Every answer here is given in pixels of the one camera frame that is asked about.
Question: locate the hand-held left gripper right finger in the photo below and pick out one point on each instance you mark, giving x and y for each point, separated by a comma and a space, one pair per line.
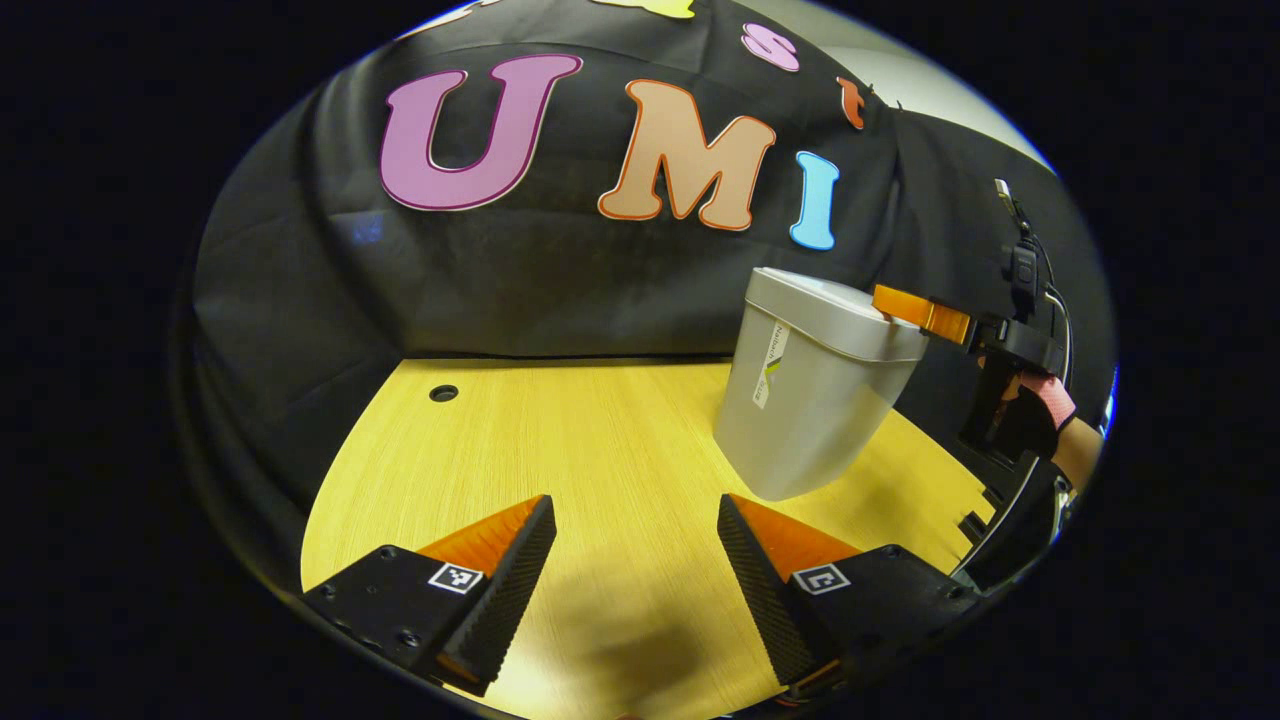
765, 595

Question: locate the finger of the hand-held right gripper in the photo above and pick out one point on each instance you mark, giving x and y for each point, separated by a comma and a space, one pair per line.
925, 315

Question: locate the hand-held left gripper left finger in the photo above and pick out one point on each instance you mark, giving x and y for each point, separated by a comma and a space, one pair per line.
510, 585

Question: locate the white desktop garbage bin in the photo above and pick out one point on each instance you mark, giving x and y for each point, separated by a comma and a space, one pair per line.
810, 410

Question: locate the wooden desktop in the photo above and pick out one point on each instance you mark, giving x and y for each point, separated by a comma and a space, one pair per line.
600, 450

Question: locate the black backdrop cloth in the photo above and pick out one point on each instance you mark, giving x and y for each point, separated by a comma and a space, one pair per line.
500, 290

